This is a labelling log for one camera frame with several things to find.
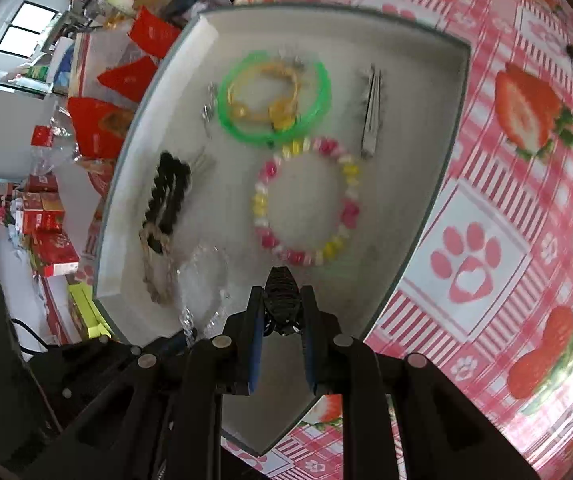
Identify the white jewelry tray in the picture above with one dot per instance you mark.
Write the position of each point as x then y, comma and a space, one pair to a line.
424, 77

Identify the silver charm earrings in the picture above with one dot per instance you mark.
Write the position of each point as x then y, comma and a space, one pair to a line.
209, 108

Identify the pink strawberry tablecloth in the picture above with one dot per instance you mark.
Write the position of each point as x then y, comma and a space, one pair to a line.
488, 295

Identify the small black claw clip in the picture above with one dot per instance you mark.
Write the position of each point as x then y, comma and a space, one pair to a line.
282, 303

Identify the red snack bag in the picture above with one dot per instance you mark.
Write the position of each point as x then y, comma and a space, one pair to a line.
153, 35

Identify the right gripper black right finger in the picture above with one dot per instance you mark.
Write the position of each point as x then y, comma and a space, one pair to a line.
402, 418

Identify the black scalloped hair clip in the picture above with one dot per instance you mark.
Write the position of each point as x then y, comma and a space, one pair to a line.
170, 187

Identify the silver star hair clip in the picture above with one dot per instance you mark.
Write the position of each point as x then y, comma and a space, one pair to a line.
372, 117

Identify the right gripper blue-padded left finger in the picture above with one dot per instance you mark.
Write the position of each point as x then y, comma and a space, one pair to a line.
197, 381

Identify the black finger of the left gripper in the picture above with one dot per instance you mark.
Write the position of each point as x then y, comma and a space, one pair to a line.
178, 343

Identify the red gift box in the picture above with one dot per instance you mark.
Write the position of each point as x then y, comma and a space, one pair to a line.
54, 254

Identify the green plastic bangle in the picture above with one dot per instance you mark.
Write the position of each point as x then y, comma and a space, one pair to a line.
268, 98

